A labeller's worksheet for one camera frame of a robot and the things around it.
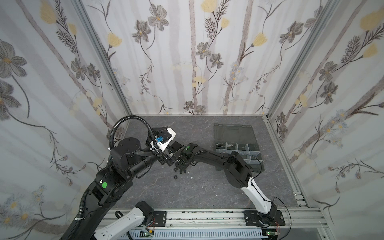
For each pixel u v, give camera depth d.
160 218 0.73
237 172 0.56
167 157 0.49
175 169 0.91
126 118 0.36
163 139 0.41
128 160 0.38
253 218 0.74
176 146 0.77
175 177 0.88
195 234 0.70
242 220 0.76
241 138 1.49
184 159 0.68
